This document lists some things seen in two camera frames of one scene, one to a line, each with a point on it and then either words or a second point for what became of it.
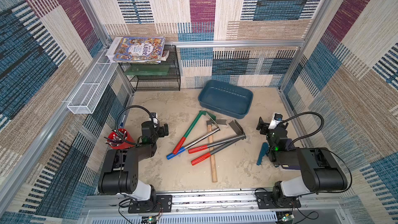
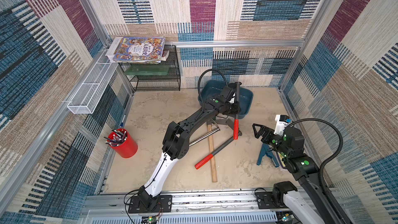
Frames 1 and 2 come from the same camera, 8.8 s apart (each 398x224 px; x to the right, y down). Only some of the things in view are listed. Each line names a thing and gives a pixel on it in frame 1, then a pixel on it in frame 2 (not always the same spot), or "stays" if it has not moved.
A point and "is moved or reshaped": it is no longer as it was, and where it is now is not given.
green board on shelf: (148, 70) stays
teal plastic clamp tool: (264, 150) stays
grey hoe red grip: (218, 150) is moved or reshaped
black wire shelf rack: (172, 82) stays
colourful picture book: (139, 50) stays
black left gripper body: (160, 133) → (230, 109)
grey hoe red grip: (236, 129) → (236, 121)
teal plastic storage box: (232, 101) stays
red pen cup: (119, 139) stays
